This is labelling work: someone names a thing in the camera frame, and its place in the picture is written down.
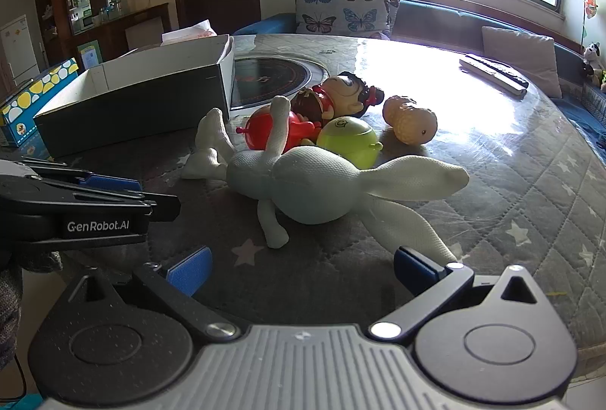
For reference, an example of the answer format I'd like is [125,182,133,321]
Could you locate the white plush rabbit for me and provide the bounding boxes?
[182,96,470,266]

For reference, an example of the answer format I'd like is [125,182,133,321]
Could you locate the dark brown monkey toy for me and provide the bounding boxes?
[290,71,385,132]

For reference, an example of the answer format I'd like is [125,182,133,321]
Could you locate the green round toy figure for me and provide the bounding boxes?
[316,116,383,171]

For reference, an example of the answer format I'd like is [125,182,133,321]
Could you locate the white refrigerator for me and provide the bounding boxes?
[0,14,41,91]

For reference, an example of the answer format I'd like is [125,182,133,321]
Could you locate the black cable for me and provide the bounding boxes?
[12,351,30,399]

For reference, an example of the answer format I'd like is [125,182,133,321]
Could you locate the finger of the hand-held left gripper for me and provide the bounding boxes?
[19,156,144,195]
[28,177,181,222]

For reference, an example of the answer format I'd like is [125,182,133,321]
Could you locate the grey remote control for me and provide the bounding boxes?
[459,58,526,99]
[466,54,529,89]

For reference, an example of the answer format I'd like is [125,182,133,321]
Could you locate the blue sofa bench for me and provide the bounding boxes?
[232,0,606,146]

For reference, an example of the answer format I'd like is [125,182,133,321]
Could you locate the grey quilted desktop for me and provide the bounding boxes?
[47,33,606,375]

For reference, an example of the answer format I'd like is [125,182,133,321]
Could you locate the red round toy figure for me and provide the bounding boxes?
[237,104,323,152]

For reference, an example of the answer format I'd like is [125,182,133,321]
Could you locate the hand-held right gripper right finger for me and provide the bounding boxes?
[369,246,546,341]

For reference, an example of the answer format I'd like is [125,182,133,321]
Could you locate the person's left forearm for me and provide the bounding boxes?
[0,244,64,373]

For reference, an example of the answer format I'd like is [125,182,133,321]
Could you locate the black and white cow plush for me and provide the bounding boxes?
[581,42,606,85]

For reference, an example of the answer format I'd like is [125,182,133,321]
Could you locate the round black induction cooktop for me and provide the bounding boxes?
[230,55,331,110]

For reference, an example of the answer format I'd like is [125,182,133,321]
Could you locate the colourful pinwheel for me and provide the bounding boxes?
[580,0,598,47]

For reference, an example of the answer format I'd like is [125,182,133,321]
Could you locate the grey cushion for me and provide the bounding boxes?
[481,26,564,99]

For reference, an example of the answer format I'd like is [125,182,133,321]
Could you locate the pink tissue packet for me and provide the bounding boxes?
[161,24,219,47]

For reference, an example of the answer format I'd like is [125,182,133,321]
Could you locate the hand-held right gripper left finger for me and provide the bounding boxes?
[66,246,240,341]

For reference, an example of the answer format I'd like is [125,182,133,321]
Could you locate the dark cardboard box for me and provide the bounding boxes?
[33,35,236,159]

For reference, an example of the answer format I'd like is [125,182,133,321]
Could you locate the peanut-shaped toy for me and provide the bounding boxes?
[383,95,439,146]

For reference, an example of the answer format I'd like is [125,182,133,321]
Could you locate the yellow blue spotted box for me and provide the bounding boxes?
[0,58,80,148]

